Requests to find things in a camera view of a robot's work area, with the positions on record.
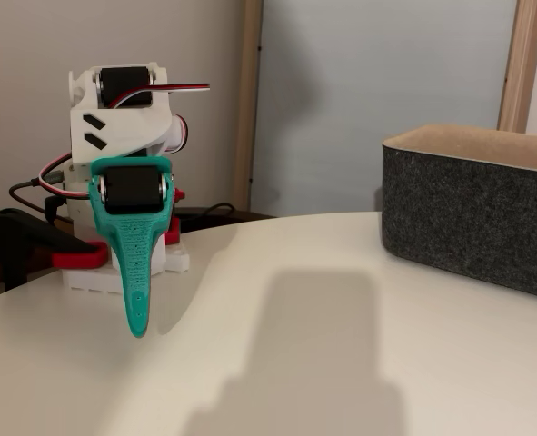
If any black USB cable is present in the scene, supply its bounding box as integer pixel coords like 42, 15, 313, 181
7, 170, 69, 214

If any dark grey felt box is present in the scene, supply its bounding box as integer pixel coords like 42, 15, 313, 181
379, 123, 537, 302

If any black barrel plug cable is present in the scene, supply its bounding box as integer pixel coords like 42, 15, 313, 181
44, 193, 68, 224

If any red white black servo wire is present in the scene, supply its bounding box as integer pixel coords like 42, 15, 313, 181
107, 81, 212, 110
37, 152, 92, 201
172, 113, 191, 154

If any black clamp with red jaw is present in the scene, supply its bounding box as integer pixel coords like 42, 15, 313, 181
0, 207, 109, 292
164, 188, 188, 246

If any thin black cable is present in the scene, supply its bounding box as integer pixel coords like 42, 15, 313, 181
175, 202, 236, 222

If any light wooden post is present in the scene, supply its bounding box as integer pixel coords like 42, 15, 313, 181
496, 0, 537, 134
234, 0, 265, 214

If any dark low furniture piece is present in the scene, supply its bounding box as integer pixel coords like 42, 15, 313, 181
175, 206, 278, 235

